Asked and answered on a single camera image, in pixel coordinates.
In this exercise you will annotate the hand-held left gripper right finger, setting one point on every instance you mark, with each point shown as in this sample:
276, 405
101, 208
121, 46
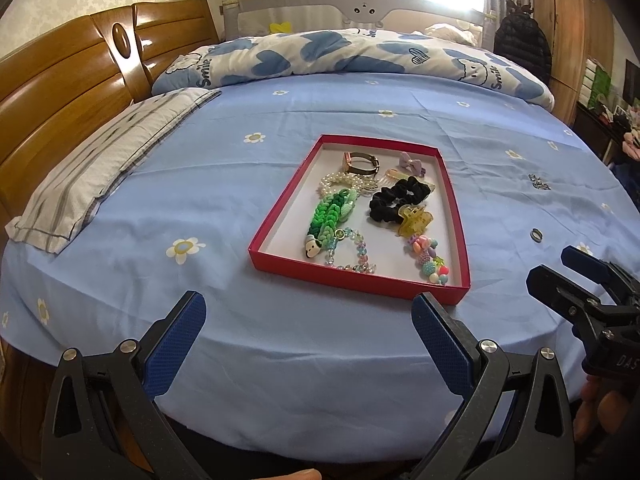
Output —
445, 345

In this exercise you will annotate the blue heart print duvet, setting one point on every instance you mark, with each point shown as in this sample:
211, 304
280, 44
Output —
325, 55

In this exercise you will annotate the grey striped pillow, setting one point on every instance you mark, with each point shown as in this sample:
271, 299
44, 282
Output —
100, 160

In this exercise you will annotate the dark cluttered desk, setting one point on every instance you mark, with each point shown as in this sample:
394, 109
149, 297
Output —
595, 125

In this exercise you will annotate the yellow toy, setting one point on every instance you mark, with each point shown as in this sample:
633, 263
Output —
281, 27

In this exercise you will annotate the white pillow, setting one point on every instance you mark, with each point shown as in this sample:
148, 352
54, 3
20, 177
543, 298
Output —
452, 32

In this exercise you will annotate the grey bed rail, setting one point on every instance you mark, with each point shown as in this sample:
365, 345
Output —
300, 10

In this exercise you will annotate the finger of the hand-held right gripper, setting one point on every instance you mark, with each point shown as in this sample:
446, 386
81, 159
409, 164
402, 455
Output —
580, 259
555, 287

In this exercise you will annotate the person's left hand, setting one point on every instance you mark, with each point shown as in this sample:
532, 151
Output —
297, 475

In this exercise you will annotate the clear hair comb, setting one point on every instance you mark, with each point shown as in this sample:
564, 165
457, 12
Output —
390, 177

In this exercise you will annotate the gold wrist watch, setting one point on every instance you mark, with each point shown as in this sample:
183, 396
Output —
367, 170

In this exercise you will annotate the wooden headboard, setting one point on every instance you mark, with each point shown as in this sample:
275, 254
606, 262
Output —
65, 80

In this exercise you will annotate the wooden wardrobe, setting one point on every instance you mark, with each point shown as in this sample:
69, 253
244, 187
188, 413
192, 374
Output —
565, 20

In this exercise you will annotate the yellow hair claw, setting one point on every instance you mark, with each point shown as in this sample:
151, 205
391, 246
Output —
417, 222

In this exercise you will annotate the purple bow hair clip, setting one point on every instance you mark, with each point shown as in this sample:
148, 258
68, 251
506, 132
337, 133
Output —
411, 161

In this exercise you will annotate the red jewelry tray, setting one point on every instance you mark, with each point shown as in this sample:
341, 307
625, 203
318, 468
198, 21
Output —
295, 220

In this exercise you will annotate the green box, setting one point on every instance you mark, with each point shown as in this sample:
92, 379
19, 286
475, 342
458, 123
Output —
601, 87

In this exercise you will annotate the black scrunchie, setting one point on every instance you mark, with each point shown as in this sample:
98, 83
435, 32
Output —
395, 195

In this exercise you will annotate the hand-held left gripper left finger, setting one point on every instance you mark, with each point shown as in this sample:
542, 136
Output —
175, 345

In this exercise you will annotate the person's right hand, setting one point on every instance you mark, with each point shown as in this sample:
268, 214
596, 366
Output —
607, 405

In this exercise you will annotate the black puffer jacket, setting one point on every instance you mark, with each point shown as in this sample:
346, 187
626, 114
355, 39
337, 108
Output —
522, 45

